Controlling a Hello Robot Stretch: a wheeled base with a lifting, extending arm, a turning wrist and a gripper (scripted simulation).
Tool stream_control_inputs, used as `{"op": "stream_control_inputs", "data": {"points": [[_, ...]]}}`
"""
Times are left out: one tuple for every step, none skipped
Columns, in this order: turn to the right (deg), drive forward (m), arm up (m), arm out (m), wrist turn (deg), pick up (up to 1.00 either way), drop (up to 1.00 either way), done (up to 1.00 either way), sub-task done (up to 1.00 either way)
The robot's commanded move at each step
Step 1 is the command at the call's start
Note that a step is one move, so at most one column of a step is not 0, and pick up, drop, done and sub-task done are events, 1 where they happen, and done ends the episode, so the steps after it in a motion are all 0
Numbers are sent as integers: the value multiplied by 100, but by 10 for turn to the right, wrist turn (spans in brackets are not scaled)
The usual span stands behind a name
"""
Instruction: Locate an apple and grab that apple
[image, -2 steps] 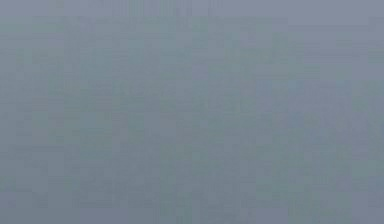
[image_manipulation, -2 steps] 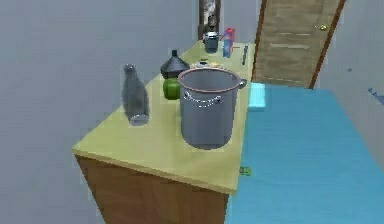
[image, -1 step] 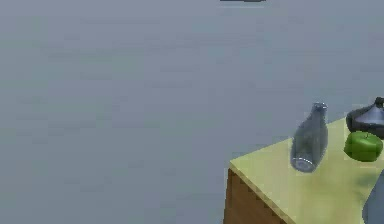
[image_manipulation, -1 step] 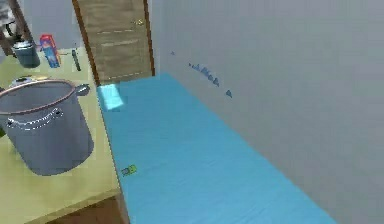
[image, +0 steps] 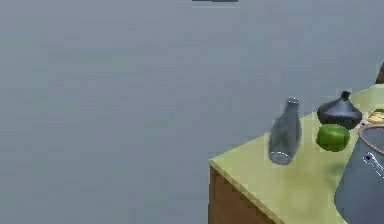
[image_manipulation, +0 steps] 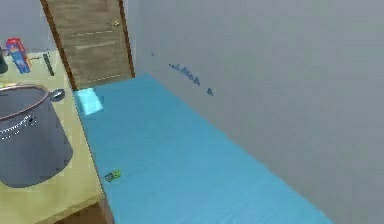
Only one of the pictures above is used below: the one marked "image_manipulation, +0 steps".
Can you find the large grey cooking pot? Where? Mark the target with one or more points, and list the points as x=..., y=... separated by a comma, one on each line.
x=30, y=140

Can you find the dark round object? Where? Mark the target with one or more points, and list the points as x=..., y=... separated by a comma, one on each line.
x=2, y=63

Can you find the pale yellow table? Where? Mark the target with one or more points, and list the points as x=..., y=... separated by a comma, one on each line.
x=71, y=186

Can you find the red and blue carton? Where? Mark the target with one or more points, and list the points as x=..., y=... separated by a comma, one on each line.
x=19, y=55

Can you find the small green card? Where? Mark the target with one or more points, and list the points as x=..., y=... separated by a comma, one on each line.
x=112, y=175

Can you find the dark green flat bar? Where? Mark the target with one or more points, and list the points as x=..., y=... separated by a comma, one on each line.
x=48, y=64

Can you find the brown wooden room door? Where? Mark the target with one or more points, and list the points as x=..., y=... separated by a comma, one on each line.
x=95, y=43

